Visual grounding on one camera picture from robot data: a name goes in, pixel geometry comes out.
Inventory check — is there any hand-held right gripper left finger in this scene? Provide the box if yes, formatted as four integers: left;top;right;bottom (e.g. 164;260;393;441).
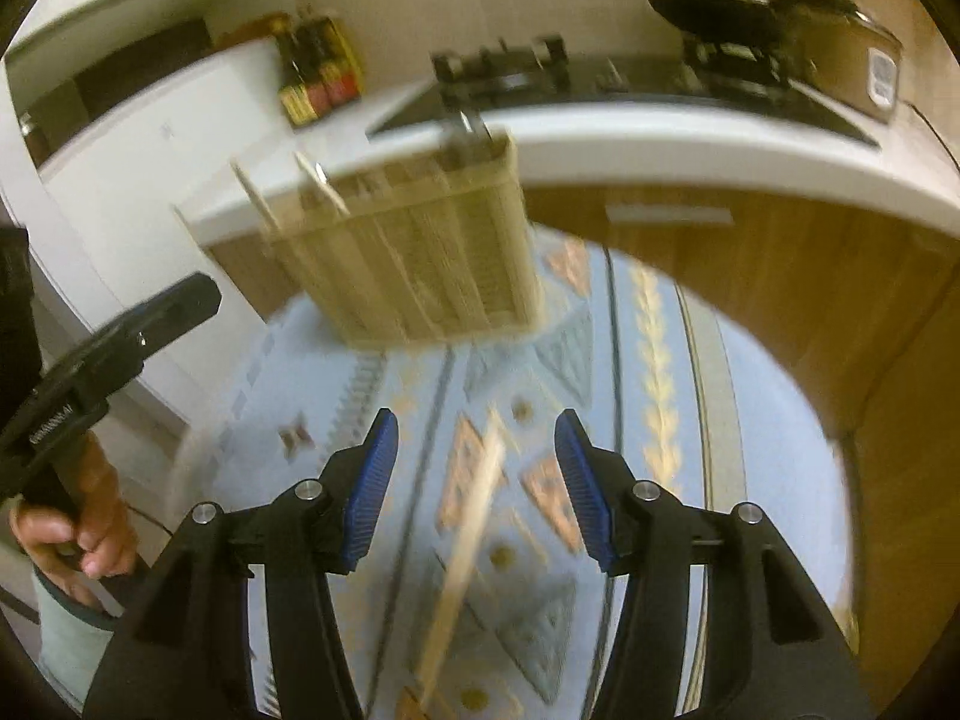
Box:
82;409;400;720

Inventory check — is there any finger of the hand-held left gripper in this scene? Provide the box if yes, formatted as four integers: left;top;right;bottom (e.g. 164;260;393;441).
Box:
112;274;222;372

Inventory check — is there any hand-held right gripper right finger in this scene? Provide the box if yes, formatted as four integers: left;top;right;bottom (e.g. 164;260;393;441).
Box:
553;409;877;720

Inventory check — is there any wooden chopstick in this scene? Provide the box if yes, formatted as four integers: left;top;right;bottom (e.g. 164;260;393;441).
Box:
415;409;509;713
232;157;284;235
294;151;352;218

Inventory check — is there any yellow plastic utensil basket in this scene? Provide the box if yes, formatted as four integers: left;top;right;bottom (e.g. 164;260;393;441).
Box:
259;131;545;350

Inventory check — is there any person's left forearm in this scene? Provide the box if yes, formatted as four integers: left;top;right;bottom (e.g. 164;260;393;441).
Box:
34;566;125;710

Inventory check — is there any person's left hand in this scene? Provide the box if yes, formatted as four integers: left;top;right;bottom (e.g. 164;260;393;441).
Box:
9;435;140;586

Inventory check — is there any patterned blue tablecloth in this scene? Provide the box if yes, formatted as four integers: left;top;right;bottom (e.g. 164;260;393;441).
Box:
169;229;860;720

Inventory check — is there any dark sauce bottle red label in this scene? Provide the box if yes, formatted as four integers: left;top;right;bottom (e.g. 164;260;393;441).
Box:
304;11;365;110

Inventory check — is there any white kitchen countertop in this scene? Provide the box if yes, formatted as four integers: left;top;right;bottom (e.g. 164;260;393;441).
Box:
172;52;960;248

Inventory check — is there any black gas stove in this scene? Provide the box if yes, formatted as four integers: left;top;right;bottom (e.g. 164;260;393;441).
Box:
367;34;882;151

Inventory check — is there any black wok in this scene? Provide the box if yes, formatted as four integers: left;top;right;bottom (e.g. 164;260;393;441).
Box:
641;0;777;46

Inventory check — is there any beige rice cooker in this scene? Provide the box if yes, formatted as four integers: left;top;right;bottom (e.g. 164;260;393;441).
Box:
787;4;905;125

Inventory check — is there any black power cable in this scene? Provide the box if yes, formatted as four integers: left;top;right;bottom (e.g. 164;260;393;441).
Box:
896;101;960;166

